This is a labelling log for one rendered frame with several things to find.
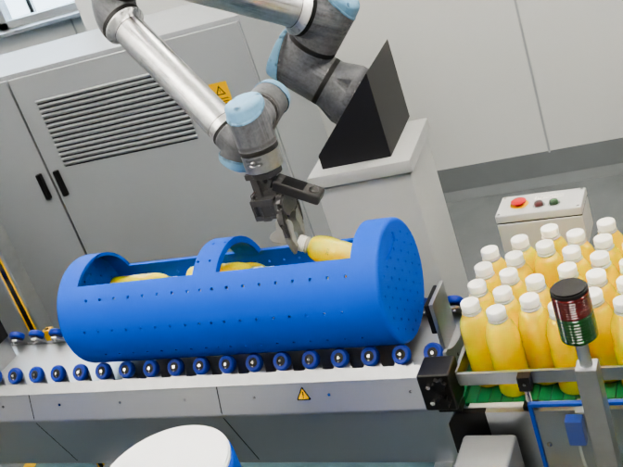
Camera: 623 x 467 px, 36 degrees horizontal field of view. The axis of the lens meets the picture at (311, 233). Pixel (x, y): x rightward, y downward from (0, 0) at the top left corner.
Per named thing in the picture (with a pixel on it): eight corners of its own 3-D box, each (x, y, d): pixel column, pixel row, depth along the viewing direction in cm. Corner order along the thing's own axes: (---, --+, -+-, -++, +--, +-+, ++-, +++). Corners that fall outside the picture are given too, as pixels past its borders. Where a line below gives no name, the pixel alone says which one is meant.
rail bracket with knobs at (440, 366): (438, 389, 209) (425, 350, 205) (470, 388, 206) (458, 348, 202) (426, 419, 201) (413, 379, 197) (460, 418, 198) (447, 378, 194)
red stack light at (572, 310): (557, 302, 168) (553, 283, 166) (595, 299, 165) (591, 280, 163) (552, 323, 162) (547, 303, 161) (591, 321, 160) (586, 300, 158)
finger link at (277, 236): (278, 255, 229) (269, 218, 227) (300, 253, 226) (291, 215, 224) (273, 259, 226) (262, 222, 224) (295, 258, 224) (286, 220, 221)
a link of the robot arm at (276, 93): (246, 107, 235) (228, 126, 224) (265, 68, 228) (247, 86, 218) (279, 126, 235) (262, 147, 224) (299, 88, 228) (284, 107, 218)
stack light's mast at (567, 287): (570, 354, 172) (552, 278, 165) (606, 352, 169) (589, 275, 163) (565, 376, 167) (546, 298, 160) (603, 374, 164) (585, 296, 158)
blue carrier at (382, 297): (138, 311, 273) (91, 233, 258) (433, 285, 235) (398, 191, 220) (93, 385, 252) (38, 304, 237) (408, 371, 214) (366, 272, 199)
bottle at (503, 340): (531, 398, 197) (512, 322, 190) (498, 400, 200) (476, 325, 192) (536, 377, 203) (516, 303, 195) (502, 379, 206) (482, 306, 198)
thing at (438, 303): (446, 326, 225) (432, 281, 220) (456, 325, 224) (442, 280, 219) (436, 352, 217) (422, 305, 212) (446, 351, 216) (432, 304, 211)
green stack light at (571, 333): (563, 326, 170) (557, 302, 168) (600, 323, 167) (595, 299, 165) (558, 347, 164) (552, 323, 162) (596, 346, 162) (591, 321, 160)
